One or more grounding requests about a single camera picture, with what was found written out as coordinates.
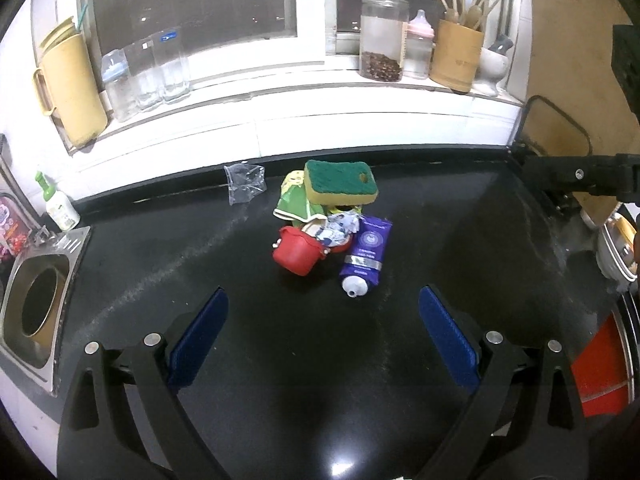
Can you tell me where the red patterned packet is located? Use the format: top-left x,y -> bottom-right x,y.
0,194 -> 32,264

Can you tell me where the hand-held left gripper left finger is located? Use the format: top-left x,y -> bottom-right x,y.
56,286 -> 230,480

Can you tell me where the red plastic cup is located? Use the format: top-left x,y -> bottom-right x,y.
272,225 -> 329,279

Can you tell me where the white window frame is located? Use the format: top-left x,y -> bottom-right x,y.
55,0 -> 521,91

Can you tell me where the purple tube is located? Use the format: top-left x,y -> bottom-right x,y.
339,217 -> 394,299

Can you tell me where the white bottle with green cap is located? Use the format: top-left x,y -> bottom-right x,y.
34,171 -> 81,232

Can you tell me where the glass jar with brown spice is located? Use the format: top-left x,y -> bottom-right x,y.
359,0 -> 411,84

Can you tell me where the black wire rack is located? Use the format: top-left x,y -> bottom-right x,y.
507,94 -> 593,161

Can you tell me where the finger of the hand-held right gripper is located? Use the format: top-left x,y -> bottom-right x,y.
519,152 -> 640,218

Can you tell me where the baby bottle with pink collar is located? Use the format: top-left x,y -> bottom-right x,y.
401,9 -> 435,80

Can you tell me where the red plastic bin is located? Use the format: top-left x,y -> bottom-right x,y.
569,290 -> 640,418

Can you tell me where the wooden cutting board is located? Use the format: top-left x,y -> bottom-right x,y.
515,0 -> 640,223

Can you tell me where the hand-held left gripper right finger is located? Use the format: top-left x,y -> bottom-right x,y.
418,285 -> 589,480

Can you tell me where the stack of bowls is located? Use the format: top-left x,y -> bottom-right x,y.
595,209 -> 640,282

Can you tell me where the white mortar with pestle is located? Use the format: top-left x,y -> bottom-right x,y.
474,34 -> 516,97

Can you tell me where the clear plastic bag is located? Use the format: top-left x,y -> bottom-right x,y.
224,162 -> 266,207

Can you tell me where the bamboo utensil holder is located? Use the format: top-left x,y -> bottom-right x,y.
429,19 -> 486,95

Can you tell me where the green and yellow wrapper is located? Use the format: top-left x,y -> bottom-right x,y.
273,170 -> 323,224

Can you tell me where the stainless steel sink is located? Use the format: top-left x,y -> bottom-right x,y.
0,226 -> 92,397

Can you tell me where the yellow plastic pitcher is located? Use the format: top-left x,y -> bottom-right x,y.
32,16 -> 109,150

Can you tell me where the green and yellow sponge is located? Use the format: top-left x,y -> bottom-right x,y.
304,159 -> 379,209

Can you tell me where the white and blue paper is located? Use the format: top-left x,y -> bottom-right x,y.
300,210 -> 362,252

